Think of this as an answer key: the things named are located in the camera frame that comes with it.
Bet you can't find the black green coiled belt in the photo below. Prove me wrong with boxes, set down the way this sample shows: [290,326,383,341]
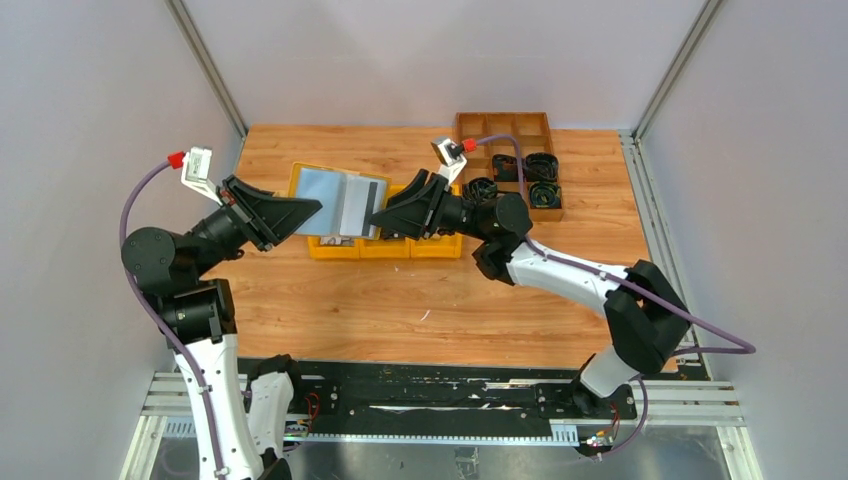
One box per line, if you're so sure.
[527,181,561,209]

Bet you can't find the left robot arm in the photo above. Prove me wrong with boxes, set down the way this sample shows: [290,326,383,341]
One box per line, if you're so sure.
[119,176,321,479]

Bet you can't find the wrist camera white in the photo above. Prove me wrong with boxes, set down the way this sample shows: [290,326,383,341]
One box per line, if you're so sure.
[431,137,467,185]
[180,146,221,205]

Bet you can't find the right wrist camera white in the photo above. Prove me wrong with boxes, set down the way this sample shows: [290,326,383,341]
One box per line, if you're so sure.
[431,137,467,185]

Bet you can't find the yellow leather card holder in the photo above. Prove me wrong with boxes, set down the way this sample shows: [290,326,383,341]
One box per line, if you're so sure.
[288,162,391,240]

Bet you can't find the yellow bin middle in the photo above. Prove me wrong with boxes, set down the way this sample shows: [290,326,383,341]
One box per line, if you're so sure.
[357,184,413,260]

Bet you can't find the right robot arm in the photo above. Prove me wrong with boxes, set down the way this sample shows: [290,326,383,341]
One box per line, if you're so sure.
[370,170,692,417]

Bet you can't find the silver cards in bin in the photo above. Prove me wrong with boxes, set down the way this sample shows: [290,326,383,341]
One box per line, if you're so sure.
[319,235,355,247]

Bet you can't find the yellow bin left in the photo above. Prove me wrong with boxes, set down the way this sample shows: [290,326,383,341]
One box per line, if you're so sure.
[306,236,360,260]

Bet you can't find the yellow bin right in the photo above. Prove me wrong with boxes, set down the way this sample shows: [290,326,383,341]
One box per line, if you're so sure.
[407,185,464,260]

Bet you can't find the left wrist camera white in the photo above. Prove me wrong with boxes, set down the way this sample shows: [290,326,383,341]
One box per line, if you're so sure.
[180,146,221,205]

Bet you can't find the black coiled belt right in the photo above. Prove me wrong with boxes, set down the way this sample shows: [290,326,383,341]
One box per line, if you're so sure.
[523,152,559,183]

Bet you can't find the black coiled belt left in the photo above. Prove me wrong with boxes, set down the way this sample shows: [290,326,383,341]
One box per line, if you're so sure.
[491,154,525,183]

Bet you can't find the black coiled belt front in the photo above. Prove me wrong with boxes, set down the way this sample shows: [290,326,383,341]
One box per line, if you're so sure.
[462,177,499,205]

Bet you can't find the yellow bin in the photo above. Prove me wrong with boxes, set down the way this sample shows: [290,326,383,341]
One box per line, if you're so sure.
[407,185,464,260]
[357,184,413,260]
[306,236,360,260]

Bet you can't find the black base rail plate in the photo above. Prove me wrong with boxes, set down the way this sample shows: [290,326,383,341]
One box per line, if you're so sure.
[225,358,641,440]

